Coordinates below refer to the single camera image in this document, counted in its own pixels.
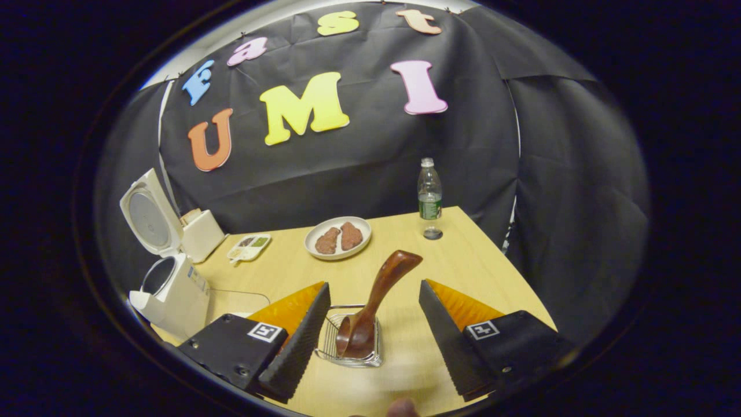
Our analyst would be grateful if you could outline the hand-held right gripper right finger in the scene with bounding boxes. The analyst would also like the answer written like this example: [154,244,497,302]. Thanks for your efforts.
[418,279,577,402]

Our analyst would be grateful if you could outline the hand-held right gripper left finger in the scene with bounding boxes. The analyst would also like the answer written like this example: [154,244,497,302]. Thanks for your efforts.
[178,282,332,404]

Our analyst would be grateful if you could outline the wire metal chopstick holder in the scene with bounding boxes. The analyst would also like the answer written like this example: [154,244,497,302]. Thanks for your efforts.
[316,305,384,368]

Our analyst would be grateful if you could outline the brown wooden spoon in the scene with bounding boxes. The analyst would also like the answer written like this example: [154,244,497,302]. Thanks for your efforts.
[336,250,424,360]

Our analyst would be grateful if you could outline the white rice cooker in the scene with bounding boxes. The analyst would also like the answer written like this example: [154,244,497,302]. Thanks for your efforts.
[120,168,212,341]

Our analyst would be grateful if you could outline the brown meat piece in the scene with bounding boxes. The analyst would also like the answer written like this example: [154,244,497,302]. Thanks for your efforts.
[316,227,341,255]
[340,222,364,251]

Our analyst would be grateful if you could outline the divided white sauce dish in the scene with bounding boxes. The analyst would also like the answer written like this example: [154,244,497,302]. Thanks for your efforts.
[226,233,272,265]

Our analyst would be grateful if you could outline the round white plate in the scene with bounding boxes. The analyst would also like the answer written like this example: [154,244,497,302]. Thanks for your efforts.
[304,216,372,261]

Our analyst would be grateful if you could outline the clear green label water bottle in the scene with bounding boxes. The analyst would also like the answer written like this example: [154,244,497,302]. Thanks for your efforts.
[417,158,444,241]

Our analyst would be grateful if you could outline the white toaster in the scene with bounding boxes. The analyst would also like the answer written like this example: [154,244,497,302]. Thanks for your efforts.
[181,210,226,264]

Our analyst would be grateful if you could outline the black backdrop cloth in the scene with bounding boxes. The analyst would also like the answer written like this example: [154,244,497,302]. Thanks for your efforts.
[96,0,650,348]

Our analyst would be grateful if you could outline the thin rice cooker cable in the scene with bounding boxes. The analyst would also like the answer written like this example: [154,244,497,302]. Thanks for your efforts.
[208,288,272,306]

